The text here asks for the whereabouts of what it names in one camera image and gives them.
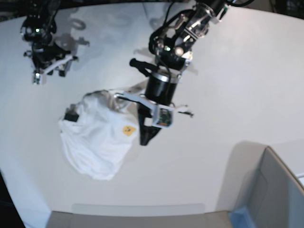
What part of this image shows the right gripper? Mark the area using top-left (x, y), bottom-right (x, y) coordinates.
top-left (23, 44), bottom-right (78, 77)

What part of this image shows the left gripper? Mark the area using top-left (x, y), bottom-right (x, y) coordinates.
top-left (115, 71), bottom-right (194, 146)

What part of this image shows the white printed t-shirt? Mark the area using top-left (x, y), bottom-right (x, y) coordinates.
top-left (58, 90), bottom-right (139, 181)

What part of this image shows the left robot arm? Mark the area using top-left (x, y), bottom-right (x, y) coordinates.
top-left (115, 0), bottom-right (229, 146)

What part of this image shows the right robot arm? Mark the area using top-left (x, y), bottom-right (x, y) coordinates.
top-left (20, 0), bottom-right (78, 84)

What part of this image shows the grey tape strip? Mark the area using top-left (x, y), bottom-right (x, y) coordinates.
top-left (72, 204), bottom-right (205, 217)

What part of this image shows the grey cardboard bin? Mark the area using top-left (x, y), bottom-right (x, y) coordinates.
top-left (228, 147), bottom-right (304, 228)

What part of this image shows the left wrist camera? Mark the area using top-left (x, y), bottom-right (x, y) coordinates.
top-left (152, 105), bottom-right (174, 128)

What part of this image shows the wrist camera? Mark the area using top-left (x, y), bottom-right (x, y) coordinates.
top-left (32, 71), bottom-right (43, 85)
top-left (152, 105), bottom-right (174, 128)

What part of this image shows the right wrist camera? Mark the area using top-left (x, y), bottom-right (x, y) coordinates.
top-left (32, 71), bottom-right (43, 85)

